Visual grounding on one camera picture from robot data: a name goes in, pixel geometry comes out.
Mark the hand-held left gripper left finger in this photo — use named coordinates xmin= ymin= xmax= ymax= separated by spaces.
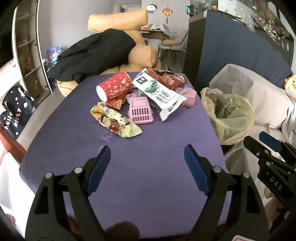
xmin=25 ymin=146 xmax=111 ymax=241

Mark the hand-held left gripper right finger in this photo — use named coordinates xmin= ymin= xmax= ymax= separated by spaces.
xmin=184 ymin=144 xmax=270 ymax=241

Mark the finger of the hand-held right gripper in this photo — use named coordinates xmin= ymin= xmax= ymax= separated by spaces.
xmin=243 ymin=136 xmax=286 ymax=163
xmin=259 ymin=131 xmax=296 ymax=171

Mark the bin with beige plastic bag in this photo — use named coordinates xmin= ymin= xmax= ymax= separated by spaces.
xmin=200 ymin=87 xmax=255 ymax=145

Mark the gold foil wrapper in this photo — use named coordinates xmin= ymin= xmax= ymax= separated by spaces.
xmin=90 ymin=102 xmax=143 ymax=138

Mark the small red gold wrapper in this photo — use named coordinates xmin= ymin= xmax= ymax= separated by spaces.
xmin=105 ymin=99 xmax=123 ymax=110

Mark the red patterned paper cup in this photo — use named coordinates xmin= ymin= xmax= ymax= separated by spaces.
xmin=96 ymin=71 xmax=133 ymax=102

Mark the red snack wrapper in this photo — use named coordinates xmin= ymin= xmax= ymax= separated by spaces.
xmin=148 ymin=68 xmax=188 ymax=93

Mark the person's right hand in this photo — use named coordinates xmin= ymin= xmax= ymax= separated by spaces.
xmin=264 ymin=184 xmax=276 ymax=199

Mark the yellow duck plush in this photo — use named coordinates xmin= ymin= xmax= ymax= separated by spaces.
xmin=284 ymin=75 xmax=296 ymax=101

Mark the person's brown fleece garment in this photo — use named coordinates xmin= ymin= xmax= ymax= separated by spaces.
xmin=104 ymin=221 xmax=140 ymax=240

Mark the pink plastic basket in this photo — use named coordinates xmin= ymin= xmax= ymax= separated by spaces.
xmin=126 ymin=97 xmax=154 ymax=123

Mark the pink plastic box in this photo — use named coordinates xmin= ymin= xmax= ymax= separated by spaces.
xmin=181 ymin=88 xmax=197 ymax=107

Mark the black bag with pink print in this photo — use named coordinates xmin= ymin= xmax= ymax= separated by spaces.
xmin=0 ymin=85 xmax=35 ymax=139

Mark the black jacket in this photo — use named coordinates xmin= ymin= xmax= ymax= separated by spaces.
xmin=46 ymin=28 xmax=137 ymax=84

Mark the dark glass display cabinet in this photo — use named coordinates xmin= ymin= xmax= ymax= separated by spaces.
xmin=183 ymin=0 xmax=294 ymax=81

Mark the tan beanbag sofa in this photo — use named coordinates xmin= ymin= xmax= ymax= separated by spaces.
xmin=57 ymin=9 xmax=162 ymax=98

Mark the blue glittery gift bag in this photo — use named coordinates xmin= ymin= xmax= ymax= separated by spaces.
xmin=46 ymin=45 xmax=62 ymax=67

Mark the grey chair with tan cushion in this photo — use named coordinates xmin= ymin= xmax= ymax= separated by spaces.
xmin=158 ymin=29 xmax=189 ymax=67

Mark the white display shelf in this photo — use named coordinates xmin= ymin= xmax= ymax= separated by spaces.
xmin=11 ymin=0 xmax=53 ymax=102

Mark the dining table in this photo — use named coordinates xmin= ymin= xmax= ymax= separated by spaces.
xmin=137 ymin=28 xmax=178 ymax=40

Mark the white table food cover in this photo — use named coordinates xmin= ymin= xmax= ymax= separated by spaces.
xmin=147 ymin=23 xmax=173 ymax=32

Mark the red hanging ornament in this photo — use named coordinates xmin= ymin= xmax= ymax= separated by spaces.
xmin=162 ymin=8 xmax=173 ymax=24

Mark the panda wall clock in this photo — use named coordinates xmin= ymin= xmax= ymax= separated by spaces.
xmin=146 ymin=1 xmax=158 ymax=13

